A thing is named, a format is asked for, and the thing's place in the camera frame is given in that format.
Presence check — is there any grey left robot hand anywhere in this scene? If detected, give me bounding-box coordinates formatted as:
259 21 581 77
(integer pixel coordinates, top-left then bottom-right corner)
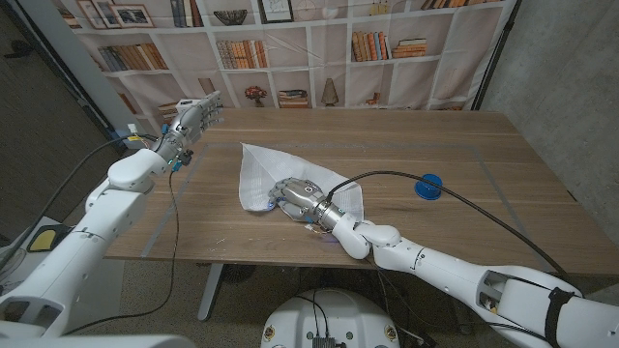
157 90 224 163

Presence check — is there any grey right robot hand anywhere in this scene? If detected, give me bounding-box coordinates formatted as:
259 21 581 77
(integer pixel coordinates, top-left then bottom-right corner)
268 177 345 231

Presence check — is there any white cloth napkin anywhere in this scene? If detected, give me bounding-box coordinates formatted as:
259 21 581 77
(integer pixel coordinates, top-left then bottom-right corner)
238 142 365 222

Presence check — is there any blue round block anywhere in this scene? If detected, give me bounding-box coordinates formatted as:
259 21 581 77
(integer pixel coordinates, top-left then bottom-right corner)
414 173 444 201

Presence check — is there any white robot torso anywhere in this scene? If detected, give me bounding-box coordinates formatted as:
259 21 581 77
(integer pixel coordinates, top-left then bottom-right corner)
260 288 401 348

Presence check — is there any grey metal table leg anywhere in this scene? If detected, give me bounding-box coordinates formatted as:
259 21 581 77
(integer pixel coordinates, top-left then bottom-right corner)
197 263 224 323
452 297 474 335

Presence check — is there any printed bookshelf backdrop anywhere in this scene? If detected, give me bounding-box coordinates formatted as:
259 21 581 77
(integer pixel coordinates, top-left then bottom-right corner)
50 0 521 141

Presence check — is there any white floor mat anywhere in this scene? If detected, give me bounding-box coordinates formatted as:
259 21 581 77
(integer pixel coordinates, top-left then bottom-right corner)
0 216 74 262

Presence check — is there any yellow and black floor pad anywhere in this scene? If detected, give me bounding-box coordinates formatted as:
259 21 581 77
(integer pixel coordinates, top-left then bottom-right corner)
27 223 74 253

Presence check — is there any black backdrop stand pole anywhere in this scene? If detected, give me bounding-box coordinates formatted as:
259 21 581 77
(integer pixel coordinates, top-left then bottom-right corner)
471 0 523 111

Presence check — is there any thin black left wrist cable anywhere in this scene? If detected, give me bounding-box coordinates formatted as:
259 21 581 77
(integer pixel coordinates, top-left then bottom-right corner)
65 168 180 335

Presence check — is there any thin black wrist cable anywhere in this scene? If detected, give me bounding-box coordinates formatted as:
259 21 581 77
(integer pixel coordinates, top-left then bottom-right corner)
369 263 547 334
65 168 180 335

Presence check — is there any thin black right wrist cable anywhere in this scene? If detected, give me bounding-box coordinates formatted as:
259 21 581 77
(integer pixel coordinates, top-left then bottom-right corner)
369 263 547 334

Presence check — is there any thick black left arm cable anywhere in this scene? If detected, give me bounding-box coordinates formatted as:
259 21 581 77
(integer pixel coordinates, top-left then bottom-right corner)
0 133 159 272

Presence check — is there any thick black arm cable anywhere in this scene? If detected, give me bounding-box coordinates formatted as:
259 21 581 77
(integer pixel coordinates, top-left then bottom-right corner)
324 170 584 296
0 133 159 272

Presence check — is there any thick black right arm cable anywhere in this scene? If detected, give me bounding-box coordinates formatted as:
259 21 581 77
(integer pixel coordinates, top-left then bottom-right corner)
324 170 584 296

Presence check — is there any black door handle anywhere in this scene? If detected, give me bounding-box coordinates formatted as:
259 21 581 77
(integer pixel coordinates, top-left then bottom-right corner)
3 39 34 60

